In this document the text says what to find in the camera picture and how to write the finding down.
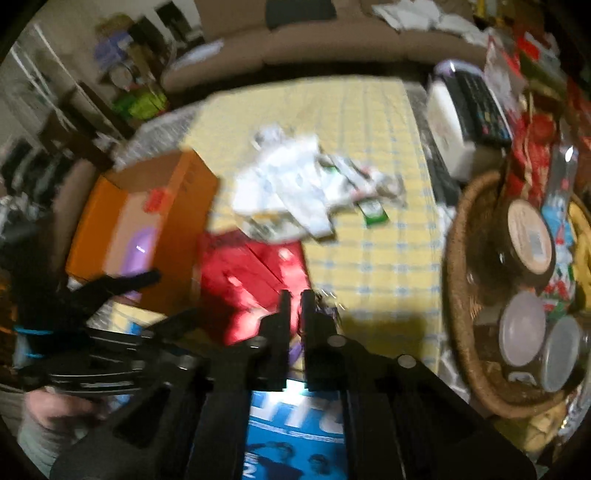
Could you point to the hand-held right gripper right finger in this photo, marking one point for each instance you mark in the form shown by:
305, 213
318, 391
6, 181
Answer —
308, 332

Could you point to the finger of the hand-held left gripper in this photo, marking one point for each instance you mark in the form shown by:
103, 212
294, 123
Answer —
124, 282
175, 323

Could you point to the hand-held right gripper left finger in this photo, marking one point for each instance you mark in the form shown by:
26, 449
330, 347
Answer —
285, 332

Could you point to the person's left hand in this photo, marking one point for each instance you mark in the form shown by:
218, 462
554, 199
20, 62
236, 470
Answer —
60, 408

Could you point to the red box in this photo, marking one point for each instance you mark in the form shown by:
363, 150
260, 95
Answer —
249, 286

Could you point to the yellow checked tablecloth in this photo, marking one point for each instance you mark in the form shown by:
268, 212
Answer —
383, 277

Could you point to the orange cardboard box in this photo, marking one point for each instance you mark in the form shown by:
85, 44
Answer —
175, 203

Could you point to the blue magazine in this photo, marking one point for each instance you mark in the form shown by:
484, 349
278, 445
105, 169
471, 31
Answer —
295, 429

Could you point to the green packet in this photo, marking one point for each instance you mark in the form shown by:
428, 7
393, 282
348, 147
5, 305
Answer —
373, 213

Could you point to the pile of white paper wrappers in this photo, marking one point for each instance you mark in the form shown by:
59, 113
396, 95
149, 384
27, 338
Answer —
295, 184

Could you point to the grey patterned mat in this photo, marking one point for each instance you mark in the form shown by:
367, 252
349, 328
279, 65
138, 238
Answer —
157, 131

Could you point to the wicker basket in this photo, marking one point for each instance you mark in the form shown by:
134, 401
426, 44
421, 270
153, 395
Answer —
455, 277

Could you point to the dark wooden side table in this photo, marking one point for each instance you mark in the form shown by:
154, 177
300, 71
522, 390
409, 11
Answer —
87, 124

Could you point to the green bag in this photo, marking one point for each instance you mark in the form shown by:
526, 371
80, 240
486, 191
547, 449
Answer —
141, 104

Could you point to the jar with whitish lid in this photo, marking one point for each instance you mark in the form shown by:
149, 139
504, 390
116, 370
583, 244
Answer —
521, 327

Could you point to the stack of blue packets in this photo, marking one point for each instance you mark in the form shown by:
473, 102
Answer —
111, 48

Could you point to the jar with tan lid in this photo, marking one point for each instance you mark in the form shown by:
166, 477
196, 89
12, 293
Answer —
531, 235

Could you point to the white paper sheet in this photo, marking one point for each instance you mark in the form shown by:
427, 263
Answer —
201, 50

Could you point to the white box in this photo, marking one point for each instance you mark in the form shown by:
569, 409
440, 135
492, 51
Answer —
445, 124

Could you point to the jar with grey lid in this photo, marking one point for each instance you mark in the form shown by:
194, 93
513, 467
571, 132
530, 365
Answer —
561, 353

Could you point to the black remote control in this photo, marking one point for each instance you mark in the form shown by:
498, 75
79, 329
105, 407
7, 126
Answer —
480, 110

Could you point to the brown sofa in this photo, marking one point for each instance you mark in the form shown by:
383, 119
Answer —
323, 46

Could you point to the yellow snack packet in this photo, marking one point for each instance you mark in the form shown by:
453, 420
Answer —
581, 240

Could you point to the pile of red snack packets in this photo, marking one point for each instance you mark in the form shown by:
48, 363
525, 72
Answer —
531, 143

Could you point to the purple round container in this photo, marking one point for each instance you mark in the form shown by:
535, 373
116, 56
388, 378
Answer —
450, 67

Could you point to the dark cushion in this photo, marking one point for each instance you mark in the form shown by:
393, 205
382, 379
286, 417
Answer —
300, 11

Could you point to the white clothes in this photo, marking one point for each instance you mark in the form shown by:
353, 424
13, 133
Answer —
415, 16

